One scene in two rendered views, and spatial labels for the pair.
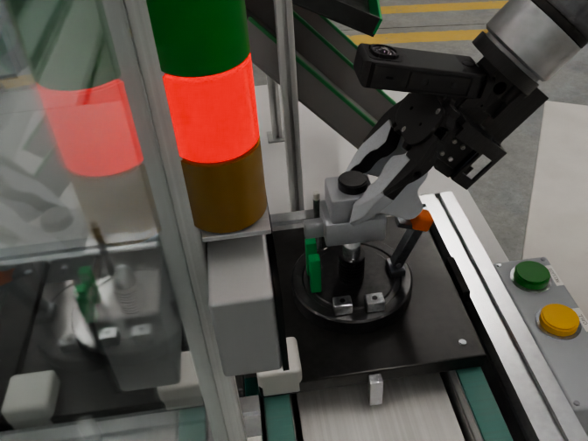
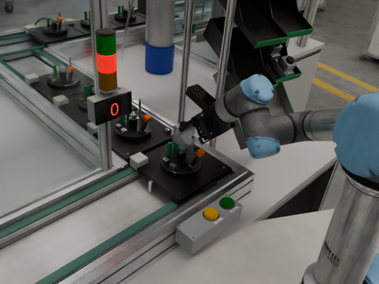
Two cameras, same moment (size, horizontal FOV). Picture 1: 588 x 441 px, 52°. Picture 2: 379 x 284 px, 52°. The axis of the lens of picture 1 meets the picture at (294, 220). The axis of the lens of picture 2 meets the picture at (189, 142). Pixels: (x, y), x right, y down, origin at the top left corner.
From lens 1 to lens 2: 0.87 m
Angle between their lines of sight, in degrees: 37
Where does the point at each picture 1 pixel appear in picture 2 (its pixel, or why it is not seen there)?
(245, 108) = (105, 64)
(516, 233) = not seen: outside the picture
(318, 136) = not seen: hidden behind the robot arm
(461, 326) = (186, 191)
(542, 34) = (220, 103)
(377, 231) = (183, 144)
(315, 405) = (141, 181)
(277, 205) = (224, 149)
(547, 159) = not seen: hidden behind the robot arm
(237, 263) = (99, 96)
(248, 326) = (91, 107)
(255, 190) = (106, 83)
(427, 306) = (188, 182)
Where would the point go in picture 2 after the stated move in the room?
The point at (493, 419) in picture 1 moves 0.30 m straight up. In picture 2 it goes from (160, 212) to (164, 124)
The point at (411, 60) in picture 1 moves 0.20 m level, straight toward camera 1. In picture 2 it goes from (199, 94) to (132, 106)
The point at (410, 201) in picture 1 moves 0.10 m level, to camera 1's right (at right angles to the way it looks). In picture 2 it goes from (188, 138) to (210, 154)
